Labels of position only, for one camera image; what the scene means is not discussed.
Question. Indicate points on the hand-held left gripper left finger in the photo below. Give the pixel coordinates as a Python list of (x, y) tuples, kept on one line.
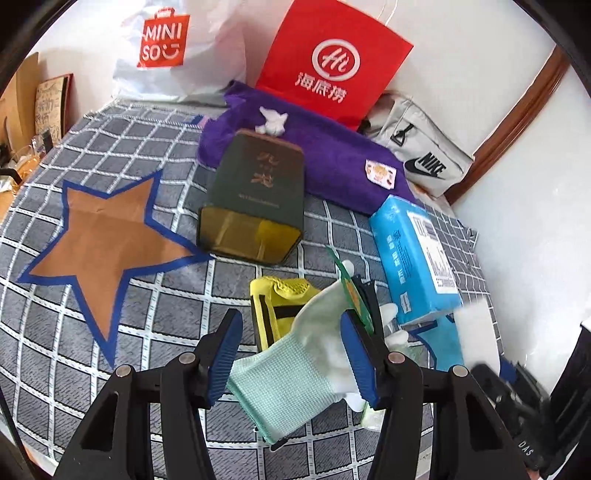
[(224, 355)]

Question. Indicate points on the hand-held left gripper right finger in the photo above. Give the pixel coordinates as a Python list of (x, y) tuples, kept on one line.
[(358, 355)]

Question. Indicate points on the light green knit glove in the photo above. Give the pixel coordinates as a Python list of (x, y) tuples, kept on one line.
[(286, 364)]

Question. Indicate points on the yellow and black glove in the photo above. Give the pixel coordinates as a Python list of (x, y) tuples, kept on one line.
[(272, 300)]

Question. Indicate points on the green snack packet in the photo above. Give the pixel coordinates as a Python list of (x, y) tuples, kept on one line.
[(344, 272)]

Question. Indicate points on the grey checked bedsheet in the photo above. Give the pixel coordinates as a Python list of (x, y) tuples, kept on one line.
[(152, 323)]

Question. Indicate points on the white cloth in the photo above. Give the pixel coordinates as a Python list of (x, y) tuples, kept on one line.
[(478, 323)]

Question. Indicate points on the blue tissue pack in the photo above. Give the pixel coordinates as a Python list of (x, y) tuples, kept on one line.
[(401, 240)]

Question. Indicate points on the brown star patch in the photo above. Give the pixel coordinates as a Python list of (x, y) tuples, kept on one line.
[(101, 249)]

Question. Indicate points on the dark green tin box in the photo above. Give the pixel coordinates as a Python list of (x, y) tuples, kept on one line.
[(258, 184)]

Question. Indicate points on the purple towel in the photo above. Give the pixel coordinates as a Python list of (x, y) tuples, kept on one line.
[(332, 161)]

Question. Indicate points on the grey waist bag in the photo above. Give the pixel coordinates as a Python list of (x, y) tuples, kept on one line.
[(415, 134)]

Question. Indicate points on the small white figurine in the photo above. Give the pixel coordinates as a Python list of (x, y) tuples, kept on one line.
[(273, 121)]

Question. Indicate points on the brown wooden trim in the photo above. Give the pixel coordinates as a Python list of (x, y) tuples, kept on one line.
[(521, 120)]

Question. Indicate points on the framed sign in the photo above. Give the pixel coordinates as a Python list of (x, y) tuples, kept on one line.
[(51, 106)]

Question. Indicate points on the white plastic shopping bag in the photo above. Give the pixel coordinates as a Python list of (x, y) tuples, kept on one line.
[(207, 46)]

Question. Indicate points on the red paper bag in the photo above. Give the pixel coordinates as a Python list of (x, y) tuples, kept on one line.
[(323, 46)]

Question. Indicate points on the cardboard box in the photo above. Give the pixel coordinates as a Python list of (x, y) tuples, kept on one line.
[(23, 92)]

